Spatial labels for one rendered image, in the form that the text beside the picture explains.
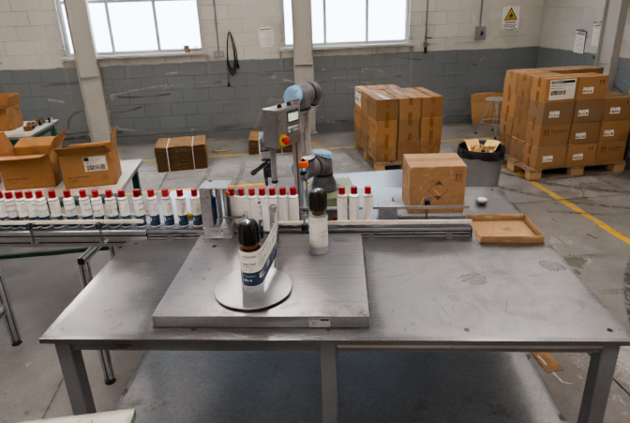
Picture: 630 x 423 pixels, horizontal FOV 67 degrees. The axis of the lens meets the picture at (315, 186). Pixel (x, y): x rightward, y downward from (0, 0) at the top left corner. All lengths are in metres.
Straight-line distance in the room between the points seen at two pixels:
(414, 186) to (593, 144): 3.87
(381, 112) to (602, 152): 2.54
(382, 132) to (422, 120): 0.49
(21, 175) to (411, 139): 4.06
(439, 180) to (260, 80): 5.45
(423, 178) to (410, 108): 3.27
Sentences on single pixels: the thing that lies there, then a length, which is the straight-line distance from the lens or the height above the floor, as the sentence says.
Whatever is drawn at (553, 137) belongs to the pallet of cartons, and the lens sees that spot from 5.90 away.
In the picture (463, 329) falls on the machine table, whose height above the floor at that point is 0.83.
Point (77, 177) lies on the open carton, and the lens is 3.76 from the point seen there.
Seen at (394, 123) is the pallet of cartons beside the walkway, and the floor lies 0.61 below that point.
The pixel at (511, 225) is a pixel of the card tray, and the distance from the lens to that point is 2.69.
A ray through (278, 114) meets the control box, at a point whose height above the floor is 1.45.
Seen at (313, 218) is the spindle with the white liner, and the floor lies 1.06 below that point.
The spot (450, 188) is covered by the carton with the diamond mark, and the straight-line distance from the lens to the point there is 2.67.
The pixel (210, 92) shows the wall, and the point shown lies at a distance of 7.81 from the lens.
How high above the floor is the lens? 1.93
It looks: 21 degrees down
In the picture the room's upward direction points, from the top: 2 degrees counter-clockwise
